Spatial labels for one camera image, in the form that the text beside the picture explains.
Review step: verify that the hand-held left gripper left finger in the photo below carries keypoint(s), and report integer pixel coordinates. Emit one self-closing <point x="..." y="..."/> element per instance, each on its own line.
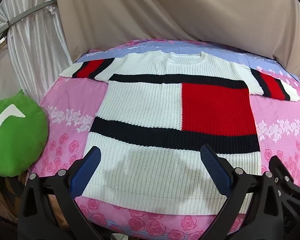
<point x="86" y="172"/>

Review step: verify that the white red navy knit sweater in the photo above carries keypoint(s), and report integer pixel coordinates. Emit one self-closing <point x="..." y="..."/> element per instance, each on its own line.
<point x="150" y="120"/>

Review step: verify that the beige curtain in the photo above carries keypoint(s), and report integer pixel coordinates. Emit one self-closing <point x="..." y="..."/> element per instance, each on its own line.
<point x="190" y="12"/>

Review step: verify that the grey metal pole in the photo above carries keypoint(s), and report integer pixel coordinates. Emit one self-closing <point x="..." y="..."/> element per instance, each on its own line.
<point x="27" y="13"/>

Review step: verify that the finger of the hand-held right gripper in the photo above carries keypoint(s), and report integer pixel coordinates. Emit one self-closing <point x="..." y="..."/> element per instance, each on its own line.
<point x="293" y="180"/>

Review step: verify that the white satin curtain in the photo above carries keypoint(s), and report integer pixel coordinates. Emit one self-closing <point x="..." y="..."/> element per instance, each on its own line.
<point x="32" y="47"/>

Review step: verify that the green pillow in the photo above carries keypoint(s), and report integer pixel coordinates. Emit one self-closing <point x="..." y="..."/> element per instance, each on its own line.
<point x="17" y="135"/>

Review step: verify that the pink floral bedsheet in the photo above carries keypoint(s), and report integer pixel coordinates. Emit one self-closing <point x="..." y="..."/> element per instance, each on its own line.
<point x="65" y="120"/>

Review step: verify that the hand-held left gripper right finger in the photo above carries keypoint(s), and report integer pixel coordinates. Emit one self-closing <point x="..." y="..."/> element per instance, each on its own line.
<point x="215" y="172"/>

